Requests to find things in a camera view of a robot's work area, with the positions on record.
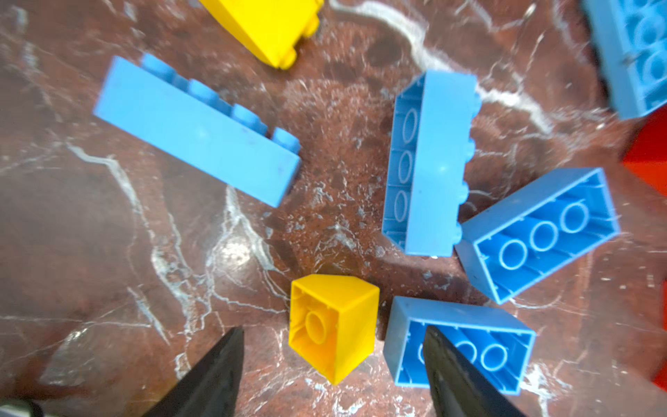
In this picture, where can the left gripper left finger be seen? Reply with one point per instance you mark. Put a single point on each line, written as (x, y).
(211, 388)

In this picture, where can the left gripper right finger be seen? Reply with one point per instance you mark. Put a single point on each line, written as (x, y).
(457, 387)

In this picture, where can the yellow lego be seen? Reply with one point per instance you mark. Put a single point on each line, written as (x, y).
(267, 28)
(333, 323)

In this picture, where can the blue lego brick bottom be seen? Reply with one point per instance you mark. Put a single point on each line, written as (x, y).
(495, 342)

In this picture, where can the blue lego brick diagonal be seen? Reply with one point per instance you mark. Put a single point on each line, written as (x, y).
(536, 231)

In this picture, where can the blue lego brick upright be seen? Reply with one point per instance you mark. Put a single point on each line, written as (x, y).
(429, 150)

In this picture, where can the red lego brick left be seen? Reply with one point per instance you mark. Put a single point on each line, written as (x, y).
(646, 158)

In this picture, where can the blue lego brick left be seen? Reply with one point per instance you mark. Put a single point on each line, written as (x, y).
(189, 121)

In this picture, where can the blue lego brick upper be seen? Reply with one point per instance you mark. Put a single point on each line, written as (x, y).
(630, 39)

